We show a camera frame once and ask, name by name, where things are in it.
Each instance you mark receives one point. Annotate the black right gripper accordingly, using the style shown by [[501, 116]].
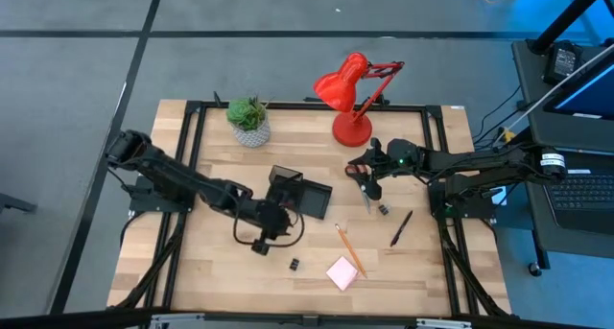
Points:
[[376, 168]]

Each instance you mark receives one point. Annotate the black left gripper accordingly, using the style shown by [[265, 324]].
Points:
[[274, 219]]

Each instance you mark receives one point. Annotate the black mesh desk organizer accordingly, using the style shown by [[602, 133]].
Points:
[[314, 202]]

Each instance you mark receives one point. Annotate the red and black scissors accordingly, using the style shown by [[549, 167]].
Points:
[[366, 205]]

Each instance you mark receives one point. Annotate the black binder clip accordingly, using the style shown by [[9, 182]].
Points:
[[383, 209], [294, 264]]

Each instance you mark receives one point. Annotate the black pen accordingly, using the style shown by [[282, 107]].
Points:
[[401, 228]]

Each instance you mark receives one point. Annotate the orange pencil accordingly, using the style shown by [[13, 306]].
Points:
[[350, 251]]

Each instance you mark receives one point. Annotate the pink sticky note pad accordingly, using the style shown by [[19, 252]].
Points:
[[342, 273]]

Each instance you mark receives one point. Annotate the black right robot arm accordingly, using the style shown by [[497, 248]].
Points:
[[479, 162]]

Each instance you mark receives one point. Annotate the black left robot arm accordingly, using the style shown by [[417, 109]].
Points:
[[168, 173]]

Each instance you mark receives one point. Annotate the red desk lamp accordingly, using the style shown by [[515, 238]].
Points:
[[352, 130]]

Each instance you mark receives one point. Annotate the potted green succulent plant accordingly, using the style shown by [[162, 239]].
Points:
[[252, 134]]

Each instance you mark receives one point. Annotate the silver aluminium extrusion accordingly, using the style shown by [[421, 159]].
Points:
[[443, 323], [177, 321]]

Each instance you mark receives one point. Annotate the black monitor desk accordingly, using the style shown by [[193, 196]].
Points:
[[551, 132]]

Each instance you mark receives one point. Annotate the black caster wheel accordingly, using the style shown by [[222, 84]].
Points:
[[535, 269]]

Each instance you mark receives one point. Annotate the white rod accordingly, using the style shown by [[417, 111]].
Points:
[[551, 92]]

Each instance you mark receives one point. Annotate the black laptop desk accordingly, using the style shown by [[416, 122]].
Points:
[[566, 245]]

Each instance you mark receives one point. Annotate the black laptop keyboard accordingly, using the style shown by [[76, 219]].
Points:
[[580, 199]]

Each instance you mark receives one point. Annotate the black power adapter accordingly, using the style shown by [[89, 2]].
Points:
[[563, 63]]

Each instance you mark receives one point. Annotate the black computer monitor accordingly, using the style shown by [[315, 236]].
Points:
[[595, 96]]

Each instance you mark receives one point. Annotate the black diagonal stand pole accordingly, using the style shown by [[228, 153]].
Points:
[[566, 17]]

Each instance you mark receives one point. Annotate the grey chair leg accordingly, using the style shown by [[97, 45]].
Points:
[[14, 203]]

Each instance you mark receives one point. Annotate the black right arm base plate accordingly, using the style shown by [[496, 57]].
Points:
[[475, 210]]

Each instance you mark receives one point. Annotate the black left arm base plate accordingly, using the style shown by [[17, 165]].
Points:
[[144, 202]]

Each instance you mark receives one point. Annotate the black overhead frame bar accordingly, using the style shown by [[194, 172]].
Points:
[[96, 319]]

